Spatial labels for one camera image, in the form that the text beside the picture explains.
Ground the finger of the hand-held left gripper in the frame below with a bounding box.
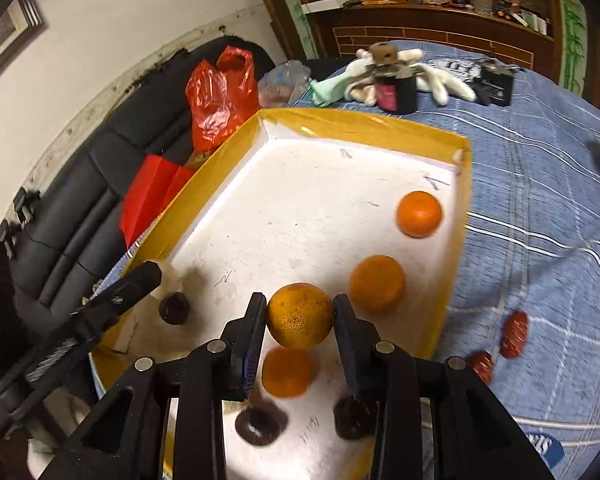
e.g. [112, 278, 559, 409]
[69, 260, 163, 343]

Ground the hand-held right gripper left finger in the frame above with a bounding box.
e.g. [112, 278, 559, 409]
[40, 292, 268, 480]

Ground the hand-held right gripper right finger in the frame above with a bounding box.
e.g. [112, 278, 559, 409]
[332, 294, 556, 480]

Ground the orange mandarin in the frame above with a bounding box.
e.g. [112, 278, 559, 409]
[396, 191, 443, 238]
[349, 255, 407, 313]
[261, 346, 313, 399]

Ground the small peeled white tuber piece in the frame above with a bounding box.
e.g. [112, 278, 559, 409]
[152, 259, 183, 301]

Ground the yellowish mottled mandarin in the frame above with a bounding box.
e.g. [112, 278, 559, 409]
[266, 282, 337, 351]

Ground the yellow cardboard tray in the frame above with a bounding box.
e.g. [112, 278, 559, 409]
[87, 107, 473, 480]

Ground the red paper bag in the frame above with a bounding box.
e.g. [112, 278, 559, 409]
[119, 155, 196, 251]

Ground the black leather sofa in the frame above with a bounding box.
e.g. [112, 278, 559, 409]
[0, 37, 276, 351]

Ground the red dried date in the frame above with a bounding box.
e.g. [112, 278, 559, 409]
[467, 350, 494, 386]
[500, 310, 529, 359]

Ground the red plastic bag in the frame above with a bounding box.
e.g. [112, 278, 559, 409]
[185, 46, 260, 153]

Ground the blue plaid tablecloth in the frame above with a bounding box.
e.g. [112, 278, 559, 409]
[290, 39, 600, 480]

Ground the clear plastic bag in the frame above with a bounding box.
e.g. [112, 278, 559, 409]
[257, 60, 312, 108]

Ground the pale green cloth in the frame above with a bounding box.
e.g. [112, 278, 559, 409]
[307, 77, 351, 108]

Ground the black jar with pink label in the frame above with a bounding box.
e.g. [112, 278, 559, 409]
[369, 42, 420, 116]

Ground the white glove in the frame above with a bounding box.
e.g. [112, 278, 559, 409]
[415, 57, 478, 107]
[342, 47, 426, 106]

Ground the framed picture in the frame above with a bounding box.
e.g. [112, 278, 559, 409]
[0, 0, 48, 96]

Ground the bamboo painted panel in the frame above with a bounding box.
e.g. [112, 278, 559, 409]
[555, 0, 588, 96]
[267, 0, 318, 61]

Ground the wooden counter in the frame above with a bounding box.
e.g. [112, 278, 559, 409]
[245, 0, 561, 73]

